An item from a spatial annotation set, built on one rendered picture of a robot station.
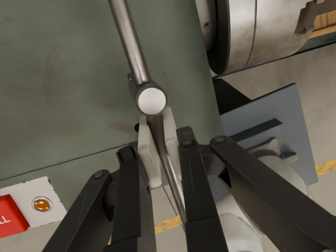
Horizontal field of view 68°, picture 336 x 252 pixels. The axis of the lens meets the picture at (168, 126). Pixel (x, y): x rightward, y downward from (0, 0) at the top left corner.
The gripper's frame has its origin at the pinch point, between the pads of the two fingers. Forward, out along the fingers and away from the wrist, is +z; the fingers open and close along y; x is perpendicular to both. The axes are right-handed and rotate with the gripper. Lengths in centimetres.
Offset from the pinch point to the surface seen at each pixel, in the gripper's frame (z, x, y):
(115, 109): 12.6, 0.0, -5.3
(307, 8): 17.1, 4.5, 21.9
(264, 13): 15.8, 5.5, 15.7
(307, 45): 84, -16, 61
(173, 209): 138, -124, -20
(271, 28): 17.0, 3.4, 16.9
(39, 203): 12.3, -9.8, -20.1
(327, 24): 49, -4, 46
